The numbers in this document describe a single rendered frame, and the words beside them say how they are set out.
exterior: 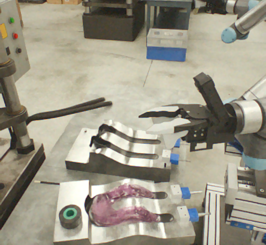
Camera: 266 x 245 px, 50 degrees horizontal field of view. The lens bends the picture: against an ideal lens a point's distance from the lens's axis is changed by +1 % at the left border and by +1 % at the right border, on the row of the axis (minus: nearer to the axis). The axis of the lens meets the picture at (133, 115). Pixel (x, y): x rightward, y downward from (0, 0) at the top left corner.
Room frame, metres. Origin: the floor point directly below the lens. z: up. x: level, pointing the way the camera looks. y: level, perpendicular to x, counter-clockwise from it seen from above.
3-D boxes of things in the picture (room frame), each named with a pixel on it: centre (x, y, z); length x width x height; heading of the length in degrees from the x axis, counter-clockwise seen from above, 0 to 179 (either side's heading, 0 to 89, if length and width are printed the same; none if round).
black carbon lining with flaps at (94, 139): (1.06, 0.04, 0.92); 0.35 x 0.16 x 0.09; 80
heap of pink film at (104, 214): (0.71, 0.03, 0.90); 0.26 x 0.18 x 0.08; 97
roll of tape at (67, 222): (0.63, 0.22, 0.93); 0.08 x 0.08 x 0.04
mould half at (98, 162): (1.07, 0.06, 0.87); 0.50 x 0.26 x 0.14; 80
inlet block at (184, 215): (0.69, -0.24, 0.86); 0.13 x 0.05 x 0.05; 97
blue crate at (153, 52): (4.28, -0.53, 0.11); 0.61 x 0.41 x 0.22; 79
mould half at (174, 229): (0.71, 0.04, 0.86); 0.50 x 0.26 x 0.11; 97
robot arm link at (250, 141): (0.56, -0.32, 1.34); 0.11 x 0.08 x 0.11; 11
